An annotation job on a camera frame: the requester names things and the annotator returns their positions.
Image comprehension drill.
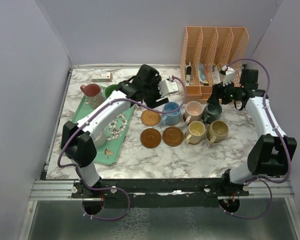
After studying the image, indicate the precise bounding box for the black grey marker pen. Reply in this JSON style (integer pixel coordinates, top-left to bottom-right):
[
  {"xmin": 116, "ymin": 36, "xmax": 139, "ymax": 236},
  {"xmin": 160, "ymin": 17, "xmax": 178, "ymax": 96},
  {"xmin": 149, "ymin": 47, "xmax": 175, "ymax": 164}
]
[{"xmin": 185, "ymin": 64, "xmax": 192, "ymax": 86}]

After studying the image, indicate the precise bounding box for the tan mug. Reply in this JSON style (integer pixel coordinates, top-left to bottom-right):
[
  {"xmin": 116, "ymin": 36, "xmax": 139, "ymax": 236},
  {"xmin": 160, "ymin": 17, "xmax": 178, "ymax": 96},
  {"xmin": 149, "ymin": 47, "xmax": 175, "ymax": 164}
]
[{"xmin": 206, "ymin": 120, "xmax": 229, "ymax": 145}]

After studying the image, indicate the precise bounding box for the grey mug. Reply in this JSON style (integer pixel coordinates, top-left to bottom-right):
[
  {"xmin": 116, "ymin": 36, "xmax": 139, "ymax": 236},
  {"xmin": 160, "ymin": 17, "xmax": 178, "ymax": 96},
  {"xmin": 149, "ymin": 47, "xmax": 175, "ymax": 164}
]
[{"xmin": 201, "ymin": 103, "xmax": 222, "ymax": 124}]

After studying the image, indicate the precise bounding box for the brown ringed wooden coaster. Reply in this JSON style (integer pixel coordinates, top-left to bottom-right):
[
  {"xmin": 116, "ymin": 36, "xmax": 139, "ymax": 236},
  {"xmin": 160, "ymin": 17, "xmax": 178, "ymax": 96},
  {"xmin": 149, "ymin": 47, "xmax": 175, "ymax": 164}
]
[{"xmin": 140, "ymin": 128, "xmax": 162, "ymax": 149}]

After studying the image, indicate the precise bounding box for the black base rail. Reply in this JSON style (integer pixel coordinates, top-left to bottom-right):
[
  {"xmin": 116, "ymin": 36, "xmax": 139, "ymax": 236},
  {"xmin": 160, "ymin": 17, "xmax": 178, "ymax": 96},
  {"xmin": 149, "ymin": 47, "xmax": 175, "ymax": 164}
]
[{"xmin": 71, "ymin": 176, "xmax": 249, "ymax": 209}]

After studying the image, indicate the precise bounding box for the white cream mug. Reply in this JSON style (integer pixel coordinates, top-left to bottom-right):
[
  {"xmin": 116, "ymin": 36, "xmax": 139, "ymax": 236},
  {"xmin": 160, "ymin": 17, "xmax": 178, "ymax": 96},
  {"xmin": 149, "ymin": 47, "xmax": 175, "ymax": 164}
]
[{"xmin": 94, "ymin": 131, "xmax": 107, "ymax": 149}]

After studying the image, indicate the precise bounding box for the red floral mug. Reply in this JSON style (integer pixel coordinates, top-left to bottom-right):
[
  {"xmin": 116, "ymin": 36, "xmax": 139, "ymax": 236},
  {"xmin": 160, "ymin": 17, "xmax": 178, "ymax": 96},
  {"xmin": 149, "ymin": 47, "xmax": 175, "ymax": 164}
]
[{"xmin": 80, "ymin": 83, "xmax": 104, "ymax": 109}]

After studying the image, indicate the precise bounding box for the blue mug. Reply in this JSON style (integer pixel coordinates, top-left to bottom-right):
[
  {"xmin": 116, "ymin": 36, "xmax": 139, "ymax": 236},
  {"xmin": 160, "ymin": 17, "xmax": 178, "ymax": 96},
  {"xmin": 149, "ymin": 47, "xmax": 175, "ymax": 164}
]
[{"xmin": 160, "ymin": 102, "xmax": 181, "ymax": 126}]

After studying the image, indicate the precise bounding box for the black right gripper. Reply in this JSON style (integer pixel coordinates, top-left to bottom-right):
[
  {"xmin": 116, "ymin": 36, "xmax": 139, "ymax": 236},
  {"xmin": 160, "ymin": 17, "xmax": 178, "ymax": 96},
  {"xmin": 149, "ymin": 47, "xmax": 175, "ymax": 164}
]
[{"xmin": 207, "ymin": 78, "xmax": 244, "ymax": 107}]

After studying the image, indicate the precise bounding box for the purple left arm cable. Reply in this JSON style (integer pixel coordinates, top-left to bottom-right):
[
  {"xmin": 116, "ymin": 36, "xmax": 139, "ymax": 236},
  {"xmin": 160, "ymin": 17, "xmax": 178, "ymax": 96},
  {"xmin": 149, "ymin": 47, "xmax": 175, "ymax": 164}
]
[{"xmin": 57, "ymin": 74, "xmax": 187, "ymax": 222}]

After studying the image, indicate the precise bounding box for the white printed packet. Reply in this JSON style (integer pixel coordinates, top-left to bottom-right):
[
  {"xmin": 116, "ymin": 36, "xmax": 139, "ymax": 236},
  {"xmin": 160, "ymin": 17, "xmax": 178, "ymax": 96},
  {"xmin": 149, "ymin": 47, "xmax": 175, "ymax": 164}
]
[{"xmin": 212, "ymin": 64, "xmax": 221, "ymax": 85}]

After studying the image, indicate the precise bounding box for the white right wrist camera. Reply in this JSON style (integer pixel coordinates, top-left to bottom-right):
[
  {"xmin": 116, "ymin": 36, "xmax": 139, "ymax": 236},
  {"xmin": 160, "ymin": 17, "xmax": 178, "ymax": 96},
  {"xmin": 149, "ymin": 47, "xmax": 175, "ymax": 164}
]
[{"xmin": 220, "ymin": 65, "xmax": 235, "ymax": 87}]

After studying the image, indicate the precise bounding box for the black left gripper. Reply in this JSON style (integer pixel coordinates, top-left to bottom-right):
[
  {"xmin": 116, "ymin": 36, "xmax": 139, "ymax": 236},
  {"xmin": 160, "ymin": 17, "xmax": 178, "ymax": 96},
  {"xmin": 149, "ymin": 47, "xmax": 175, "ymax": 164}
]
[{"xmin": 144, "ymin": 76, "xmax": 170, "ymax": 110}]

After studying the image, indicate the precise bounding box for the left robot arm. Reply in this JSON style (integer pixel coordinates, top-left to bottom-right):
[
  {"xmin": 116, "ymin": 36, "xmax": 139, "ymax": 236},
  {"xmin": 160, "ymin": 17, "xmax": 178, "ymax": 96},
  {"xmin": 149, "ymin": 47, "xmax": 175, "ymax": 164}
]
[{"xmin": 60, "ymin": 64, "xmax": 169, "ymax": 198}]

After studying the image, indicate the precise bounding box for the woven rattan coaster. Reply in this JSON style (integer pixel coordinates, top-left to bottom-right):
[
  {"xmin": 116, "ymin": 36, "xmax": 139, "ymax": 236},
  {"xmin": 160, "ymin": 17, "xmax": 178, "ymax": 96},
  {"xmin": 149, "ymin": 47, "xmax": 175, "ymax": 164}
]
[{"xmin": 140, "ymin": 110, "xmax": 161, "ymax": 127}]

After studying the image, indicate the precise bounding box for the green floral mug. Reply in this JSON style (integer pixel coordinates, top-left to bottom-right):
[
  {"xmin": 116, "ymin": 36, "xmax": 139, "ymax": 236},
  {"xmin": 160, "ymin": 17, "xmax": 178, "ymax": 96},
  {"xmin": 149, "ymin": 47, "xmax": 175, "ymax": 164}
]
[{"xmin": 104, "ymin": 84, "xmax": 118, "ymax": 99}]

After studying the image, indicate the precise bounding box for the white blue packet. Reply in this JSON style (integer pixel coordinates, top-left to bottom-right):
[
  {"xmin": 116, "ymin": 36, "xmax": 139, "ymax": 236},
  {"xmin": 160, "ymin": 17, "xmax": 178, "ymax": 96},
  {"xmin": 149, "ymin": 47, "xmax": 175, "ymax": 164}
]
[{"xmin": 198, "ymin": 63, "xmax": 209, "ymax": 86}]

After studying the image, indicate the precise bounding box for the small white red box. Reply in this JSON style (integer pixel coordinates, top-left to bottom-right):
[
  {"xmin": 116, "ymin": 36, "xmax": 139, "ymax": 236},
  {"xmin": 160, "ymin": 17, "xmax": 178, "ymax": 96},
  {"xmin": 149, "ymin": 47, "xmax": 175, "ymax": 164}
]
[{"xmin": 91, "ymin": 72, "xmax": 113, "ymax": 83}]

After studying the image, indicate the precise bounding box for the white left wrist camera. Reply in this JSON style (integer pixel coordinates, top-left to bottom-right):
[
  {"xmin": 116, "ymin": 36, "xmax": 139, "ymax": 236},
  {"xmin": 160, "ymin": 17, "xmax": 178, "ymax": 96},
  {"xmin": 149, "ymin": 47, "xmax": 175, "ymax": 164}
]
[{"xmin": 158, "ymin": 80, "xmax": 179, "ymax": 97}]

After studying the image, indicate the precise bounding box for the peach plastic file organizer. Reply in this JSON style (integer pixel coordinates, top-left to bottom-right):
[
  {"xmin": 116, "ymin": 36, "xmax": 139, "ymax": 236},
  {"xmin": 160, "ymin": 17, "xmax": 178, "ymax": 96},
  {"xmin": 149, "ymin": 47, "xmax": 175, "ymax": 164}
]
[{"xmin": 179, "ymin": 26, "xmax": 249, "ymax": 104}]

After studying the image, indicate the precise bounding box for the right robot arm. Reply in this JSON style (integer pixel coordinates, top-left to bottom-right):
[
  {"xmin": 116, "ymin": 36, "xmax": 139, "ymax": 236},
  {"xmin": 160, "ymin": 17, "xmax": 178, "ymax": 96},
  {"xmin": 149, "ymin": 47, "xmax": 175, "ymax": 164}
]
[{"xmin": 207, "ymin": 66, "xmax": 297, "ymax": 196}]

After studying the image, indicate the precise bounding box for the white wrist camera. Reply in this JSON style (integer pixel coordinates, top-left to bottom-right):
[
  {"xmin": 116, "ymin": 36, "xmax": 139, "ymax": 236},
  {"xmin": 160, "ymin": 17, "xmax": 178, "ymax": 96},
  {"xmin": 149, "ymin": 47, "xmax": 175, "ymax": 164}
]
[
  {"xmin": 158, "ymin": 80, "xmax": 179, "ymax": 97},
  {"xmin": 220, "ymin": 65, "xmax": 235, "ymax": 87}
]

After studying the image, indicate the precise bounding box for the yellow mug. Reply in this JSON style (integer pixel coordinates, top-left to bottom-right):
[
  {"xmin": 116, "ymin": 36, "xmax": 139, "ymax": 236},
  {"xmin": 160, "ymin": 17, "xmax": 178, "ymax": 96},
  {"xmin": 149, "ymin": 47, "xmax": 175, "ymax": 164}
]
[{"xmin": 184, "ymin": 121, "xmax": 206, "ymax": 145}]

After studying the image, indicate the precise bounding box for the pink mug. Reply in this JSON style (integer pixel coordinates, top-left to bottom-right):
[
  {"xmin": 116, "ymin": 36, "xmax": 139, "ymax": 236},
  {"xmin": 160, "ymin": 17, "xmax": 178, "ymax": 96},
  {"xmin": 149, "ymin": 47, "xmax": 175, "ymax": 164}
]
[{"xmin": 183, "ymin": 101, "xmax": 204, "ymax": 125}]

